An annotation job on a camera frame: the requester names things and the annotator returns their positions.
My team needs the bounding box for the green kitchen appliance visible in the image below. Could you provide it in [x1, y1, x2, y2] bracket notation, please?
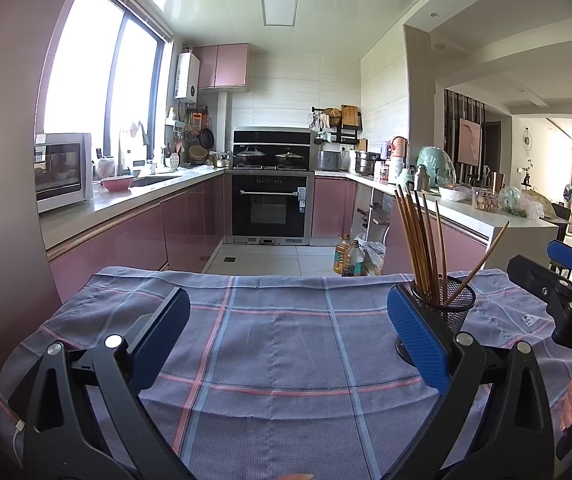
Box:
[416, 146, 457, 186]

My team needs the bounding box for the plastic bag of greens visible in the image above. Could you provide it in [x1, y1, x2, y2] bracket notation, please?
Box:
[498, 186, 547, 218]

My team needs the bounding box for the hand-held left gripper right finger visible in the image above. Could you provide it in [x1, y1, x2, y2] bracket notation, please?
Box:
[381, 284, 558, 480]

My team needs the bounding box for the black wok with lid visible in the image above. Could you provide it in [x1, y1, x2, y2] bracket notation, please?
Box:
[235, 146, 267, 167]
[274, 148, 304, 167]

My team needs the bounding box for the blue checked tablecloth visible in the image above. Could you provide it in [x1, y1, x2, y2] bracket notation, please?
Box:
[0, 266, 572, 480]

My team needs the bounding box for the steel stockpot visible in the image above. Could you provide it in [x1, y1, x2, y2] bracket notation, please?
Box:
[354, 150, 381, 176]

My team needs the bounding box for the ceiling light panel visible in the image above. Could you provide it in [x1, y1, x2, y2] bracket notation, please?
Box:
[260, 0, 299, 26]

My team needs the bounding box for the pink cabinet run with sink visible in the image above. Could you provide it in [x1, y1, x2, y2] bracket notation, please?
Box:
[40, 170, 227, 306]

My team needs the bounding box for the kitchen window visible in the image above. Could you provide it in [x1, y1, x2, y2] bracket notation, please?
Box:
[36, 0, 172, 161]

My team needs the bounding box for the pink bowl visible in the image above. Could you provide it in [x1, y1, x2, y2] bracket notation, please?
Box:
[100, 176, 134, 193]

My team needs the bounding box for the black wall rack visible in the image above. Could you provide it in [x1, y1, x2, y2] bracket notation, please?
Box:
[311, 105, 364, 146]

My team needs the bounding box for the white water heater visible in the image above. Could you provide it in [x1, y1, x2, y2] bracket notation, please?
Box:
[175, 52, 201, 100]

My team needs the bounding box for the black mesh cup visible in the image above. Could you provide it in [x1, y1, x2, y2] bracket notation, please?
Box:
[395, 280, 478, 367]

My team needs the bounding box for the pink wall cabinet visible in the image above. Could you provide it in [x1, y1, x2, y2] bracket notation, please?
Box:
[193, 43, 249, 92]

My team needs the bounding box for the pink cabinet peninsula white top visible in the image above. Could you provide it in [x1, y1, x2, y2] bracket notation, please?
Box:
[313, 171, 559, 276]

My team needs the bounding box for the white plastic bag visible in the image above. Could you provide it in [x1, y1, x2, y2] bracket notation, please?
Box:
[358, 240, 387, 276]

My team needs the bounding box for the oil bottle with green label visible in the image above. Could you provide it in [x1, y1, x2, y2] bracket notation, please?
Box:
[348, 240, 367, 277]

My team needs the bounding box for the framed wall picture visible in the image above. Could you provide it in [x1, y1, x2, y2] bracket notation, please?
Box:
[458, 117, 482, 166]

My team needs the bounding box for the white microwave oven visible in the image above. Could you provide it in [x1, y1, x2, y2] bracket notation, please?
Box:
[34, 132, 94, 214]

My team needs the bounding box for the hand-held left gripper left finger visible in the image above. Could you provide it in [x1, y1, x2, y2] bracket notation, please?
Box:
[22, 287, 192, 480]

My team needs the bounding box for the bunch of wooden chopsticks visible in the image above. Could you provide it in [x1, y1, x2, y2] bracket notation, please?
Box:
[393, 184, 511, 311]

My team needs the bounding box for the black integrated stove oven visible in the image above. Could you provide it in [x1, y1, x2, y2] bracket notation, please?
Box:
[224, 126, 317, 247]

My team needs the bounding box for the yellow cooking oil bottle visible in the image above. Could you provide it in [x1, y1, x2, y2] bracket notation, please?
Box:
[334, 235, 354, 276]

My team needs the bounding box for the white vertical pipe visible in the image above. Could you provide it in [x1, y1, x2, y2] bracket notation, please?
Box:
[218, 91, 228, 153]

